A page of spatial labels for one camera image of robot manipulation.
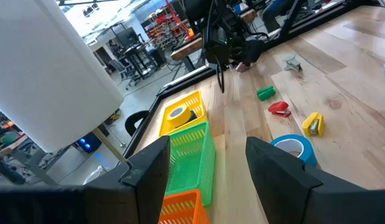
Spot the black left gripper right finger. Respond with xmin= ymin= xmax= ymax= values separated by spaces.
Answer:
xmin=245 ymin=136 xmax=385 ymax=224

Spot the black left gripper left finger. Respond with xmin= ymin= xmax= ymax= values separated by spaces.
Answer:
xmin=0 ymin=136 xmax=171 ymax=224

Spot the pale pink staple remover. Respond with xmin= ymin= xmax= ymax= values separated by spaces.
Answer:
xmin=235 ymin=61 xmax=251 ymax=73

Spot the light blue tape roll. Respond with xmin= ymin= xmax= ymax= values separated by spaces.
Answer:
xmin=269 ymin=134 xmax=318 ymax=169

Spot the yellow tape roll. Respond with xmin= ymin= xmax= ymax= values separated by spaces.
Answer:
xmin=166 ymin=104 xmax=192 ymax=128

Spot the green stapler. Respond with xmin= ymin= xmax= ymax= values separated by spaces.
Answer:
xmin=256 ymin=85 xmax=277 ymax=101

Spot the yellow plastic basket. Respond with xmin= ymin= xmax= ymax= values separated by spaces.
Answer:
xmin=159 ymin=90 xmax=209 ymax=138

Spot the yellow stapler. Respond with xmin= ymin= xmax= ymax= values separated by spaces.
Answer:
xmin=301 ymin=111 xmax=325 ymax=138

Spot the grey staple remover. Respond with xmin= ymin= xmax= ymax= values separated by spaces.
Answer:
xmin=282 ymin=55 xmax=303 ymax=72

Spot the red stapler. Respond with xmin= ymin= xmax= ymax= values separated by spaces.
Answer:
xmin=267 ymin=101 xmax=292 ymax=118

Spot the green plastic basket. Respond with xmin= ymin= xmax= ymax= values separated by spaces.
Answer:
xmin=165 ymin=121 xmax=216 ymax=207

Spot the orange plastic basket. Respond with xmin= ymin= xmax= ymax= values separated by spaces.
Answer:
xmin=157 ymin=189 xmax=211 ymax=224

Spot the clear plastic bag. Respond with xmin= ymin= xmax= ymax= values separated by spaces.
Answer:
xmin=82 ymin=164 xmax=114 ymax=186

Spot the person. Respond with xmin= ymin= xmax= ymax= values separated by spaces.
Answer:
xmin=262 ymin=0 xmax=294 ymax=32
xmin=108 ymin=39 xmax=122 ymax=57

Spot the red storage shelving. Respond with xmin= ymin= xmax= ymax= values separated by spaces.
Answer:
xmin=146 ymin=0 xmax=193 ymax=47

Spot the black box with blue lights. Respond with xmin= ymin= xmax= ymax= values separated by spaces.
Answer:
xmin=74 ymin=131 xmax=103 ymax=154

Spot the yellow black floor object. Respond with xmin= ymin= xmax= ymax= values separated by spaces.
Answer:
xmin=104 ymin=108 xmax=123 ymax=126

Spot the black office desk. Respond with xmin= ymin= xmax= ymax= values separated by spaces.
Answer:
xmin=122 ymin=42 xmax=160 ymax=88

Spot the black computer monitor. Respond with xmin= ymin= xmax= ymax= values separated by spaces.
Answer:
xmin=115 ymin=27 xmax=141 ymax=48

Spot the grey office chair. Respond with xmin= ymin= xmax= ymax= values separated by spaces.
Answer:
xmin=108 ymin=58 xmax=136 ymax=90

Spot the white cylinder table lamp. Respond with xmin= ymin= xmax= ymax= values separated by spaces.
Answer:
xmin=0 ymin=0 xmax=128 ymax=164

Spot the cluttered workbench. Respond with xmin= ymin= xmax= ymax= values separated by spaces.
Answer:
xmin=0 ymin=105 xmax=61 ymax=187

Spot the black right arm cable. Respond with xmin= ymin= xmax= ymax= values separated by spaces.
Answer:
xmin=206 ymin=0 xmax=226 ymax=94

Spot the black frame handle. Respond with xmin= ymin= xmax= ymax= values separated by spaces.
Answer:
xmin=124 ymin=110 xmax=151 ymax=137

